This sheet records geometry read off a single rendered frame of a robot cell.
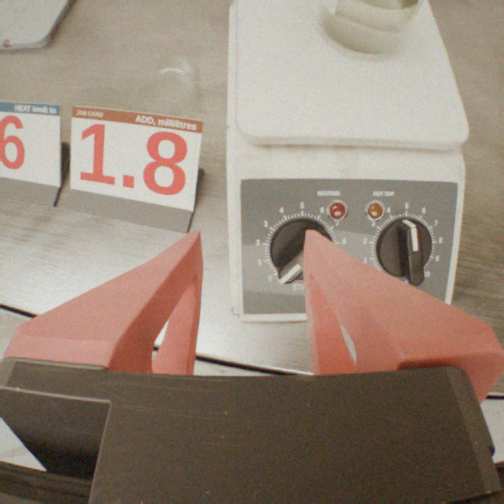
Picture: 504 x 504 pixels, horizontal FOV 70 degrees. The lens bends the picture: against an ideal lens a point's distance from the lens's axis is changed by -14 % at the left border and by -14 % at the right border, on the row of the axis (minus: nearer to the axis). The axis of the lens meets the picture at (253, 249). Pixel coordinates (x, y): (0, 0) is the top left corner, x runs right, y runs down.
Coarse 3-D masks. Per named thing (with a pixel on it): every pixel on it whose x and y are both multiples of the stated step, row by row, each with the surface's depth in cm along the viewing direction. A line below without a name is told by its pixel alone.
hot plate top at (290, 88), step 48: (240, 0) 20; (288, 0) 20; (240, 48) 19; (288, 48) 19; (432, 48) 20; (240, 96) 19; (288, 96) 19; (336, 96) 19; (384, 96) 19; (432, 96) 19; (336, 144) 19; (384, 144) 19; (432, 144) 18
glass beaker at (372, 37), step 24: (336, 0) 16; (360, 0) 15; (384, 0) 15; (408, 0) 15; (336, 24) 18; (360, 24) 17; (384, 24) 16; (408, 24) 17; (336, 48) 19; (360, 48) 18; (384, 48) 18
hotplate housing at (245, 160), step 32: (256, 160) 20; (288, 160) 20; (320, 160) 20; (352, 160) 20; (384, 160) 20; (416, 160) 20; (448, 160) 20; (448, 288) 22; (256, 320) 23; (288, 320) 23
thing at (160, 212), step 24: (72, 120) 24; (72, 144) 25; (72, 168) 26; (72, 192) 27; (96, 192) 27; (120, 192) 26; (192, 192) 26; (120, 216) 26; (144, 216) 26; (168, 216) 26
